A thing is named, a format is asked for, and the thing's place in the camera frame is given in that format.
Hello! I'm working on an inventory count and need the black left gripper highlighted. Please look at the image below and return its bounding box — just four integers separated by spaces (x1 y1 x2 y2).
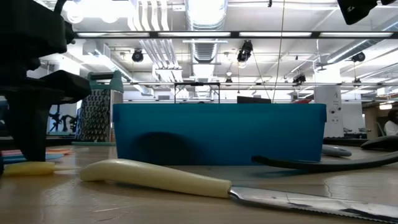
0 0 76 91

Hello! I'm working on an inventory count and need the blue mini spatula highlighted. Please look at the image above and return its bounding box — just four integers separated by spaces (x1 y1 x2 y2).
2 154 65 165

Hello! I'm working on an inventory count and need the yellow mini spatula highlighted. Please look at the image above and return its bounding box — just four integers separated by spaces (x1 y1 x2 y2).
2 161 78 177

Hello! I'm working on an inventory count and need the cream-handled bread knife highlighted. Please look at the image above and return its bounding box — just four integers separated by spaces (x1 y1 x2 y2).
79 158 398 224

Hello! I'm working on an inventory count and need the grey-blue silicone spoon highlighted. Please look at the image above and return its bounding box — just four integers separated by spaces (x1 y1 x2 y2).
322 144 353 158

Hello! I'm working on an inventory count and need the black slotted turner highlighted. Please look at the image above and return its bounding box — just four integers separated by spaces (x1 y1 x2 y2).
251 151 398 174

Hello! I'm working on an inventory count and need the dark background table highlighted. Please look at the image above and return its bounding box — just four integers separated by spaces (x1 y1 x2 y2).
45 134 77 147

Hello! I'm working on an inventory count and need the black ceiling dome fixture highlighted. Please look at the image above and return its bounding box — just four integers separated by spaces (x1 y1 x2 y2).
131 48 144 63
351 51 366 63

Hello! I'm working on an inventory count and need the black overhead light beam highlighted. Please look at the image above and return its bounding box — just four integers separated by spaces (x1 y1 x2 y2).
73 30 398 40

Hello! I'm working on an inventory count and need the black ceiling spotlight cluster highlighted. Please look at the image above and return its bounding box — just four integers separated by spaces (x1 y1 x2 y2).
236 39 254 63
292 73 307 85

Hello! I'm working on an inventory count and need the person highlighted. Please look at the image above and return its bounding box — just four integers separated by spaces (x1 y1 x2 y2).
383 109 398 137

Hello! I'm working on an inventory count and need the dark background workbench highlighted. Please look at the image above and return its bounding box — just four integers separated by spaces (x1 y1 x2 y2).
325 131 379 140

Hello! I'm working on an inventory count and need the grey background crossbar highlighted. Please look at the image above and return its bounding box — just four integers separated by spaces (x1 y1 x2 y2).
123 81 398 88

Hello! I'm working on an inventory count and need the dark rounded mound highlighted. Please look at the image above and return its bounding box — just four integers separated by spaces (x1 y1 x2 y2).
360 135 398 152

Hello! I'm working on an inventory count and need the black background screen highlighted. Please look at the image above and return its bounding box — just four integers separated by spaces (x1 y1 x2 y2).
236 95 272 104

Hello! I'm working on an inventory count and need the teal plastic bin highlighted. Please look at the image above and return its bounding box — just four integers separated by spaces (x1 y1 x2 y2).
112 103 328 167

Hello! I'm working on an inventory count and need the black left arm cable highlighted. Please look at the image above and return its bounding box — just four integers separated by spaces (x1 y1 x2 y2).
53 0 68 15

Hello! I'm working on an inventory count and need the green-handled metal box grater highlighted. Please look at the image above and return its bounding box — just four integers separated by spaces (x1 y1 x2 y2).
74 70 124 147

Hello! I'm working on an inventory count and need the thin hanging cable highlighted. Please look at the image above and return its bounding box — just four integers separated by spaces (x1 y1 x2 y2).
272 0 285 103

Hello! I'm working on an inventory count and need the silver ventilation duct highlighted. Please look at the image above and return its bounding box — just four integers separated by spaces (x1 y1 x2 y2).
185 0 229 99

